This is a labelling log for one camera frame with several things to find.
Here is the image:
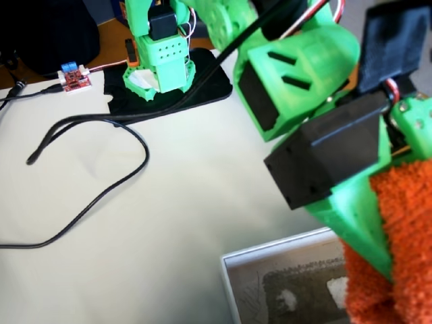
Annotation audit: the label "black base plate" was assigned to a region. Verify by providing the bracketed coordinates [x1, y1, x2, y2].
[103, 47, 234, 126]

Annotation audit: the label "black barrel plug cable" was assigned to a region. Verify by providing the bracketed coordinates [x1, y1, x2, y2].
[0, 79, 29, 111]

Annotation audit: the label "black USB plug cable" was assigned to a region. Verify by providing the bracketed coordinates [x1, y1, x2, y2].
[0, 84, 64, 102]

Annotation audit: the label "white red board wire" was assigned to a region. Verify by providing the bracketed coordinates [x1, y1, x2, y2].
[82, 60, 131, 76]

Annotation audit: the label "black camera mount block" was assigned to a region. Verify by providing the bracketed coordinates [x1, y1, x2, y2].
[263, 92, 387, 211]

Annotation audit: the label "white wire loop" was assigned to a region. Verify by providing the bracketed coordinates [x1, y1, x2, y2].
[181, 5, 198, 38]

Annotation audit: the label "white cardboard box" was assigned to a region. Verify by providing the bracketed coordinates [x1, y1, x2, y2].
[219, 226, 350, 324]

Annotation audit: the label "black camera circuit board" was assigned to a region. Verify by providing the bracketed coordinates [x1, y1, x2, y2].
[356, 4, 432, 95]

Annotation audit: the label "green gripper black servo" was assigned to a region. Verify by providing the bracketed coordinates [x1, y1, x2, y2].
[302, 78, 432, 284]

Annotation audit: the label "red circuit board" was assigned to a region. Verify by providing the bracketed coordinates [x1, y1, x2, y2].
[56, 61, 93, 94]

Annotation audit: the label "dark brown felt pad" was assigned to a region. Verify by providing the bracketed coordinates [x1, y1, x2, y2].
[262, 257, 349, 322]

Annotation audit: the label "orange fuzzy cloth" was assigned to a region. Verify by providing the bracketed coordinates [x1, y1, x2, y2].
[342, 159, 432, 324]

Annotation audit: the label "black bag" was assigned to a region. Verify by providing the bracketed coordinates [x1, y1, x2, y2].
[0, 0, 102, 77]

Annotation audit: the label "thick black camera cable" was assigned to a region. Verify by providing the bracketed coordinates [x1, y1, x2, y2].
[26, 0, 283, 167]

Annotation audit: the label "red white wrist servo wires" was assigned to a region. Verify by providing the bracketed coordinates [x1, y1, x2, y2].
[279, 0, 347, 40]

